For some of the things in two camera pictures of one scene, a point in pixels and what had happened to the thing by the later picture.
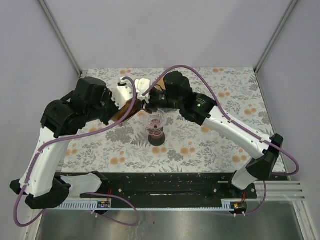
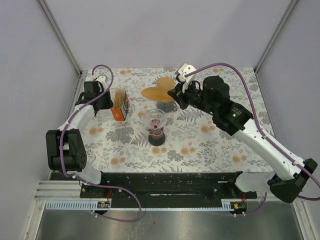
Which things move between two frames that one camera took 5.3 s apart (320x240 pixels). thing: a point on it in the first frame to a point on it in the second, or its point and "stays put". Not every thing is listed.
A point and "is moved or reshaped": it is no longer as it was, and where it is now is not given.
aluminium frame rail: x=61 y=38 stays put
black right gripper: x=149 y=105 to x=177 y=94
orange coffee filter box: x=125 y=110 is moved or reshaped
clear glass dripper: x=156 y=120 stays put
